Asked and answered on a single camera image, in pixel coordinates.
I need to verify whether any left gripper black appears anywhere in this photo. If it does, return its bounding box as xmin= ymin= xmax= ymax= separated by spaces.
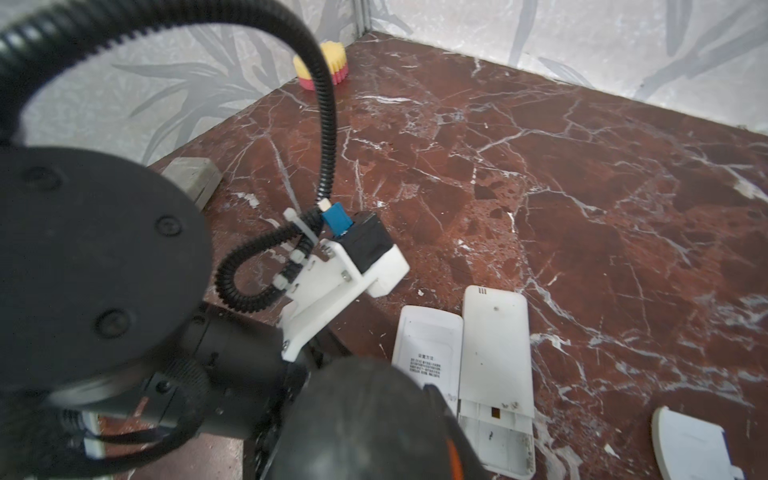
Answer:
xmin=47 ymin=303 xmax=322 ymax=438

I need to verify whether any orange handled screwdriver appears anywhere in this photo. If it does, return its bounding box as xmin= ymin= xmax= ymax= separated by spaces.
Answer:
xmin=262 ymin=357 xmax=490 ymax=479

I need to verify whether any white remote control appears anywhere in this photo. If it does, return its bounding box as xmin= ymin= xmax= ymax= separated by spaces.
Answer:
xmin=458 ymin=286 xmax=536 ymax=479
xmin=391 ymin=305 xmax=464 ymax=414

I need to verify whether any white battery cover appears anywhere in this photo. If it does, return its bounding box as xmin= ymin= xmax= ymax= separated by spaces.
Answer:
xmin=651 ymin=406 xmax=745 ymax=480

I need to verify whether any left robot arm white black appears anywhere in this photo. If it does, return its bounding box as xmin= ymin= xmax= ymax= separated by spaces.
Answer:
xmin=1 ymin=1 xmax=337 ymax=479

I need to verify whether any grey rectangular sponge block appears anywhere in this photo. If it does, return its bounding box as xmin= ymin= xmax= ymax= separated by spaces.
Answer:
xmin=162 ymin=157 xmax=222 ymax=211

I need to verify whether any yellow smiley sponge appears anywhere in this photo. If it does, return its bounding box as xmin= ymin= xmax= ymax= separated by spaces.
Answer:
xmin=292 ymin=40 xmax=350 ymax=92

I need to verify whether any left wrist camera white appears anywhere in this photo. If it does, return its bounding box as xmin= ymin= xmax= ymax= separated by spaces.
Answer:
xmin=273 ymin=199 xmax=410 ymax=362

